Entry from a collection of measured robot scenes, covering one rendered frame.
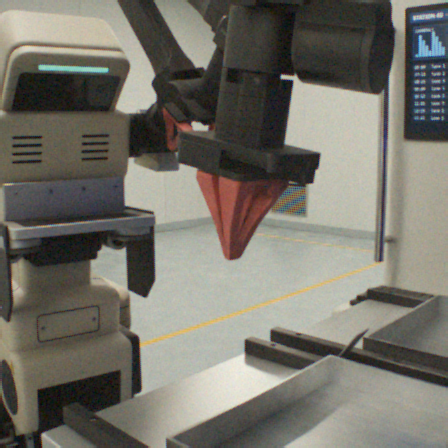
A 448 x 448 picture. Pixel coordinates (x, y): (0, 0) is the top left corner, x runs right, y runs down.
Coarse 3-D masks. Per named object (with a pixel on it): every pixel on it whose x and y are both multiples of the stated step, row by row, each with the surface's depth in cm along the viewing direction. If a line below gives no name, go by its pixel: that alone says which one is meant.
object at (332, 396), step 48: (288, 384) 59; (336, 384) 64; (384, 384) 60; (432, 384) 56; (192, 432) 48; (240, 432) 54; (288, 432) 54; (336, 432) 53; (384, 432) 53; (432, 432) 52
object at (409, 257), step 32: (416, 0) 121; (416, 32) 121; (416, 64) 123; (416, 96) 124; (416, 128) 125; (416, 160) 126; (416, 192) 127; (416, 224) 128; (384, 256) 135; (416, 256) 129; (416, 288) 129
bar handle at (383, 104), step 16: (384, 96) 123; (384, 112) 124; (384, 128) 125; (384, 144) 125; (384, 160) 126; (384, 176) 126; (384, 192) 127; (384, 208) 127; (384, 224) 128; (384, 240) 129
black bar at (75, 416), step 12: (72, 408) 54; (84, 408) 55; (72, 420) 54; (84, 420) 52; (96, 420) 52; (84, 432) 52; (96, 432) 51; (108, 432) 50; (120, 432) 50; (108, 444) 49; (120, 444) 48; (132, 444) 48; (144, 444) 48
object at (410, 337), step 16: (432, 304) 87; (400, 320) 78; (416, 320) 83; (432, 320) 87; (368, 336) 71; (384, 336) 75; (400, 336) 79; (416, 336) 80; (432, 336) 79; (384, 352) 69; (400, 352) 68; (416, 352) 66; (432, 352) 73
